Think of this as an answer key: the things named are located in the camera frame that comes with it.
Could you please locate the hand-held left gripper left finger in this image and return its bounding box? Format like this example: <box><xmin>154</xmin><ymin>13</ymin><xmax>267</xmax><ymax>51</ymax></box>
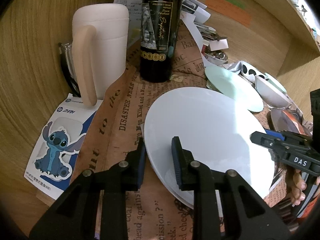
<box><xmin>29</xmin><ymin>137</ymin><xmax>148</xmax><ymax>240</ymax></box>

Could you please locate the white card with cartoon figure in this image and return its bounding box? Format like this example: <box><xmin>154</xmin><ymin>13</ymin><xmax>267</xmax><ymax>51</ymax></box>
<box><xmin>24</xmin><ymin>92</ymin><xmax>104</xmax><ymax>200</ymax></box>

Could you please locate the clear glass jar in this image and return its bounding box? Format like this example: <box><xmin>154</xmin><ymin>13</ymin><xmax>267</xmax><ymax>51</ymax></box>
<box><xmin>58</xmin><ymin>42</ymin><xmax>82</xmax><ymax>98</ymax></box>

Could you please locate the newspaper print cloth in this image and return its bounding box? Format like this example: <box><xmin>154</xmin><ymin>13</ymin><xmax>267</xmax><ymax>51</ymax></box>
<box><xmin>67</xmin><ymin>22</ymin><xmax>313</xmax><ymax>240</ymax></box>

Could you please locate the small white tag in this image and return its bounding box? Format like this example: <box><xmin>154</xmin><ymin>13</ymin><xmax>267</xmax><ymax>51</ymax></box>
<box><xmin>209</xmin><ymin>38</ymin><xmax>229</xmax><ymax>52</ymax></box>

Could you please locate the pale green plate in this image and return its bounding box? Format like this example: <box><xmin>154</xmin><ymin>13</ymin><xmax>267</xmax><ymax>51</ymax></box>
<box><xmin>204</xmin><ymin>66</ymin><xmax>264</xmax><ymax>112</ymax></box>

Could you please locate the pale green bowl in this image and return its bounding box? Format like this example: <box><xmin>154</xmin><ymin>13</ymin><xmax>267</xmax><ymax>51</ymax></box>
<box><xmin>254</xmin><ymin>73</ymin><xmax>293</xmax><ymax>107</ymax></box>

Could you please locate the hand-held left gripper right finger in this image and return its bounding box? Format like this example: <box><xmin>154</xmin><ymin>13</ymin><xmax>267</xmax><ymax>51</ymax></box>
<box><xmin>171</xmin><ymin>136</ymin><xmax>292</xmax><ymax>240</ymax></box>

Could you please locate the white handwritten note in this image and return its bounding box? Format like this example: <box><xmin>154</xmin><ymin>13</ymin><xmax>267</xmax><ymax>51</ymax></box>
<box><xmin>114</xmin><ymin>0</ymin><xmax>144</xmax><ymax>50</ymax></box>

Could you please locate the stack of printed papers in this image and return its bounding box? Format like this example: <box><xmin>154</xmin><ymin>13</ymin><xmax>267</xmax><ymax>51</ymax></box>
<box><xmin>181</xmin><ymin>0</ymin><xmax>211</xmax><ymax>27</ymax></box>

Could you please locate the white paper sheet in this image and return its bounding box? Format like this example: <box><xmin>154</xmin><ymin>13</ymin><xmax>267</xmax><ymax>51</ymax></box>
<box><xmin>179</xmin><ymin>12</ymin><xmax>213</xmax><ymax>68</ymax></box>

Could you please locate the person's right hand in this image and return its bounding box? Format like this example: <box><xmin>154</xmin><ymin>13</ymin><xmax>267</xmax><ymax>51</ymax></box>
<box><xmin>285</xmin><ymin>166</ymin><xmax>308</xmax><ymax>203</ymax></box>

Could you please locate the orange sticky note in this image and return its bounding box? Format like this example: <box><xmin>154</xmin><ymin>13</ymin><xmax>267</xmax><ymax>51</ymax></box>
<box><xmin>205</xmin><ymin>0</ymin><xmax>252</xmax><ymax>27</ymax></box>

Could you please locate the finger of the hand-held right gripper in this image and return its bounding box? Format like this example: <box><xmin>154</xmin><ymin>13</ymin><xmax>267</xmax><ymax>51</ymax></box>
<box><xmin>265</xmin><ymin>129</ymin><xmax>312</xmax><ymax>143</ymax></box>
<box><xmin>250</xmin><ymin>131</ymin><xmax>285</xmax><ymax>155</ymax></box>

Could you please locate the dark wine bottle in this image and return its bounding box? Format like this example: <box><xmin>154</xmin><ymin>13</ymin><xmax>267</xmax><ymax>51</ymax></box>
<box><xmin>139</xmin><ymin>0</ymin><xmax>184</xmax><ymax>83</ymax></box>

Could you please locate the small bowl with metal bits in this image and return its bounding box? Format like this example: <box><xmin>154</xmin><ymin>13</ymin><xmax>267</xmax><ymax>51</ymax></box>
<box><xmin>202</xmin><ymin>50</ymin><xmax>228</xmax><ymax>67</ymax></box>

